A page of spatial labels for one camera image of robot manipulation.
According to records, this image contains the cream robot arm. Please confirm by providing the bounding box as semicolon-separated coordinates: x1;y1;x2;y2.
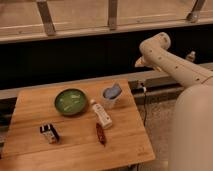
135;32;213;171

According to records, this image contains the black and white eraser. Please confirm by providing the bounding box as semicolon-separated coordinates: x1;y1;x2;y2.
40;124;60;144

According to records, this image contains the blue cloth in cup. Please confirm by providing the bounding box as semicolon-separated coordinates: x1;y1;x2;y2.
103;83;122;99

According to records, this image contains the white plastic cup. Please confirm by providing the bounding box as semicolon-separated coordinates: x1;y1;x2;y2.
102;91;121;109

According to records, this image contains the white tube bottle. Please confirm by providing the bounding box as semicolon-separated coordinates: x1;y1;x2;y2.
90;99;112;129

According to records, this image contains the red snack wrapper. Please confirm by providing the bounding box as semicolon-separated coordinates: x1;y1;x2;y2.
96;123;106;145

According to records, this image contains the green bowl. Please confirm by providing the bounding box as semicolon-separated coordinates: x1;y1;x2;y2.
54;88;88;116

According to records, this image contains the wooden table board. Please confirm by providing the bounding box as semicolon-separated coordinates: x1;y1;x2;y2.
0;79;155;171

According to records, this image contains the right metal railing post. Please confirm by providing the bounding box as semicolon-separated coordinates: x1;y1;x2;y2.
186;0;206;23

